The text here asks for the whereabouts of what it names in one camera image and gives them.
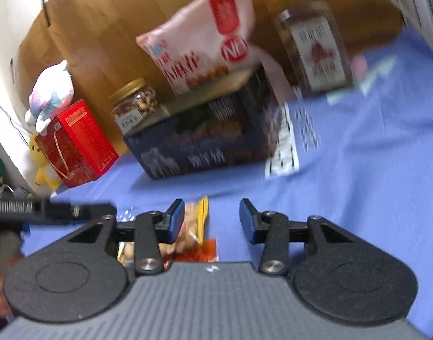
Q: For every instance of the pink plush toy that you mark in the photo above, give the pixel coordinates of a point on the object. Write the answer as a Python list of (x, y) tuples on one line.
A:
[(50, 94)]

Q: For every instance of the red gift box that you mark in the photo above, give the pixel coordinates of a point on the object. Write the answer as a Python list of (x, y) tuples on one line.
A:
[(78, 141)]

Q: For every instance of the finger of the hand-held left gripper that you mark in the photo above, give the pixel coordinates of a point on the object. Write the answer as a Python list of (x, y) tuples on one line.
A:
[(78, 211)]

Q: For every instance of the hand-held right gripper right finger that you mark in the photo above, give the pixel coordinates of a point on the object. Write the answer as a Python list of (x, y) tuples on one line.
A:
[(246, 219)]

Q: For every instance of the yellow nut snack packet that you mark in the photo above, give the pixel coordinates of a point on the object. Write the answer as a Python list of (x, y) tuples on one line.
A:
[(192, 221)]

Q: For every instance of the white window frame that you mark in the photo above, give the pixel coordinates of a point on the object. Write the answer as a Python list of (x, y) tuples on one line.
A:
[(415, 3)]

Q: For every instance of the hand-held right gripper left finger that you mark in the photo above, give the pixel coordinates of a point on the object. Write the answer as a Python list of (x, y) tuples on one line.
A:
[(177, 216)]

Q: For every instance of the gold-lid peanut jar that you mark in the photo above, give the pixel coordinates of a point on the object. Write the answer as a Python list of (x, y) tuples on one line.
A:
[(135, 102)]

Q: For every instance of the black printed cardboard box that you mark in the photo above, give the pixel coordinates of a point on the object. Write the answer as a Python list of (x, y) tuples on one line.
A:
[(209, 138)]

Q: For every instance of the wooden headboard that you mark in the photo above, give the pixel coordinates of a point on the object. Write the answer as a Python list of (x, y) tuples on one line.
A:
[(103, 35)]

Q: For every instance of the pink snack bag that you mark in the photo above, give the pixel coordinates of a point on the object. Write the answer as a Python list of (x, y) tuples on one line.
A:
[(202, 42)]

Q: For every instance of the yellow-lid jar with dark label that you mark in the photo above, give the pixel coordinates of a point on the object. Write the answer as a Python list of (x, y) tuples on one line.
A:
[(315, 46)]

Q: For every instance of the blue bedsheet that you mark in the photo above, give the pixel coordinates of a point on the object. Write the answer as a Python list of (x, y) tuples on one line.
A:
[(361, 166)]

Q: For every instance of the yellow plush toy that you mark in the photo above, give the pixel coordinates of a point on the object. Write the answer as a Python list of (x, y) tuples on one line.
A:
[(43, 173)]

